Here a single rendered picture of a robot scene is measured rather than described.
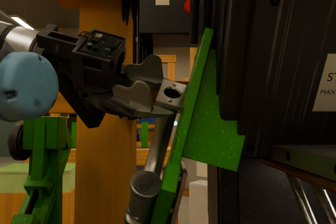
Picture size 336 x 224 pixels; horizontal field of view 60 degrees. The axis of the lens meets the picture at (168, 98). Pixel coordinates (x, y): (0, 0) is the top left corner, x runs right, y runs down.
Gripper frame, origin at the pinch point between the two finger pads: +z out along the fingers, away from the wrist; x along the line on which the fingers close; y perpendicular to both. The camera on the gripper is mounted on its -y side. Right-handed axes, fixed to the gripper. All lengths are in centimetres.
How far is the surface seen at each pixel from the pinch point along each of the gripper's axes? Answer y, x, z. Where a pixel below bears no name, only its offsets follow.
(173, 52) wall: -527, 874, -56
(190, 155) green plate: 2.0, -10.9, 4.5
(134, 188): -0.2, -15.7, -0.9
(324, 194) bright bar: 3.7, -12.6, 19.8
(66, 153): -24.5, 2.9, -19.1
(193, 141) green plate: 3.3, -9.6, 4.5
